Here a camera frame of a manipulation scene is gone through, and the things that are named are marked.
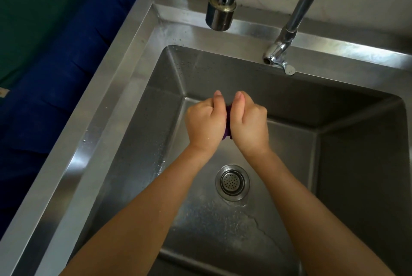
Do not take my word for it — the person's right hand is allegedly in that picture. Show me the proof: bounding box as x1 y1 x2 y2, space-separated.
229 91 270 159

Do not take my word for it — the person's left hand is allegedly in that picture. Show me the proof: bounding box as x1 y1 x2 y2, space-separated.
185 90 227 156

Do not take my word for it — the purple cloth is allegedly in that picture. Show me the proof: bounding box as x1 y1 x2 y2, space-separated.
222 105 234 141

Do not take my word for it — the person's left forearm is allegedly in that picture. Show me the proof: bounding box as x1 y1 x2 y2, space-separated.
59 145 214 276

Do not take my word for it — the person's right forearm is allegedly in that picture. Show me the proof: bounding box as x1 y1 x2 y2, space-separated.
243 149 396 276

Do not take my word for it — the stainless steel sink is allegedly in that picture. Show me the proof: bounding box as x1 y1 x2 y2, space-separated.
0 0 412 276

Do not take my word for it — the round metal sink strainer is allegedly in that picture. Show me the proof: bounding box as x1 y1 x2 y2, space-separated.
215 165 250 202

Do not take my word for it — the thin chrome tap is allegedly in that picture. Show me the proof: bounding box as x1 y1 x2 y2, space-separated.
262 0 336 76

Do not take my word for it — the blue fabric cover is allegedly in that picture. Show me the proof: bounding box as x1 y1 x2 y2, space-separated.
0 0 140 241

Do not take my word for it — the green fabric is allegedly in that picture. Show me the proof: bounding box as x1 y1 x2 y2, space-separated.
0 0 97 90

